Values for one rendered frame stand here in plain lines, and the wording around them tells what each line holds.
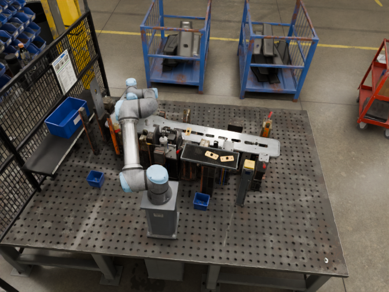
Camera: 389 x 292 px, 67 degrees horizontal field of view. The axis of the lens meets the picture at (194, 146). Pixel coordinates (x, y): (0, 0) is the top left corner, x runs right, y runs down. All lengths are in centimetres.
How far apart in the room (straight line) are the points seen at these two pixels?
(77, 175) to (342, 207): 258
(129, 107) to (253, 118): 151
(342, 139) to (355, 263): 158
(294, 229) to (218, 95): 251
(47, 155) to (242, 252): 151
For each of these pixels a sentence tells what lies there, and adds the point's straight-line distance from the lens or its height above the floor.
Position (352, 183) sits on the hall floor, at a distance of 369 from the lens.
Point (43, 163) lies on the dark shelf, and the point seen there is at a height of 103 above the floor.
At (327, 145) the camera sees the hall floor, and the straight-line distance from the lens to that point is 396.
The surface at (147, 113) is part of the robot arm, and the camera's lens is 176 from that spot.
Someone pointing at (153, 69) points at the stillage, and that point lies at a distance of 450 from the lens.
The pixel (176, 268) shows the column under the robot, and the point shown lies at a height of 27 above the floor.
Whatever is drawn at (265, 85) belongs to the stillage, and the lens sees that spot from 432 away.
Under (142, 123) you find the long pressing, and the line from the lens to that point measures 241.
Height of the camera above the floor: 265
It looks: 48 degrees down
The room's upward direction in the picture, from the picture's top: 2 degrees clockwise
